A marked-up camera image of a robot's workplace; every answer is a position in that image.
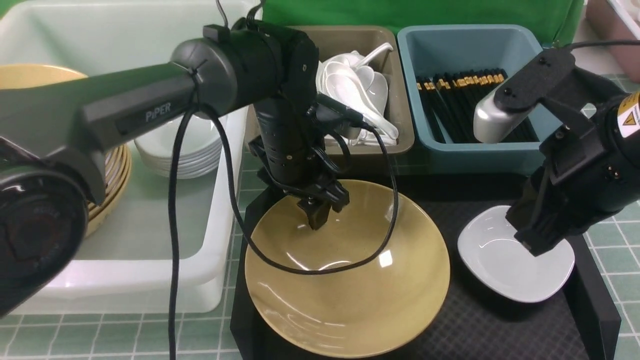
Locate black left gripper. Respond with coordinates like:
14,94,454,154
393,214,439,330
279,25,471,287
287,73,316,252
249,95,350,231

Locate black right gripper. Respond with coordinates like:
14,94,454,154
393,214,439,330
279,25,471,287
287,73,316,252
505,166,591,256

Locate white square sauce dish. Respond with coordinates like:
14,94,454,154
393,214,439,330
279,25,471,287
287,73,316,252
457,205,576,304

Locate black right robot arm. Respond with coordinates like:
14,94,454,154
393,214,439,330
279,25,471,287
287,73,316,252
505,91,639,256

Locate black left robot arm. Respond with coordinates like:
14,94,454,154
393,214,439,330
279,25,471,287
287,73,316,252
1,18,362,316

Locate black plastic serving tray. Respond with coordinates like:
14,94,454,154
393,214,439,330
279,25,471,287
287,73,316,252
230,173,622,360

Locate stack of white dishes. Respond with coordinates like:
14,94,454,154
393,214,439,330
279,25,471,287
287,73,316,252
134,115,223,179

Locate pile of white spoons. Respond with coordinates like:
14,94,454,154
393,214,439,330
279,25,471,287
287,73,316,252
315,42,400,146

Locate bundle of black chopsticks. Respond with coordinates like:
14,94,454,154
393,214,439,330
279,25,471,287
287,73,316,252
415,68,508,144

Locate olive plastic spoon bin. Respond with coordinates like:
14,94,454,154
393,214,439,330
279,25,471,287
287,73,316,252
244,25,415,173

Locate green cloth backdrop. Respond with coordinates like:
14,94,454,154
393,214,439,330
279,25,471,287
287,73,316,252
262,0,585,44

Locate pink plastic bin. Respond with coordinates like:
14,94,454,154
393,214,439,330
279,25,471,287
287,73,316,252
585,0,640,84

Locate blue plastic chopstick bin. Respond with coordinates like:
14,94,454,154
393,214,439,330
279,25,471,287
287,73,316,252
397,24,544,175

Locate stack of yellow bowls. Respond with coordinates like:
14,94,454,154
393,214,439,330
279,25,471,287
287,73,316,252
0,64,132,237

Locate large white plastic tub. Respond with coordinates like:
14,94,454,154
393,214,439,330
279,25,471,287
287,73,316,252
0,0,234,315

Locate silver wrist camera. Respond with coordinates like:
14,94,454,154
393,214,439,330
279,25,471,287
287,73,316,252
473,46,576,144

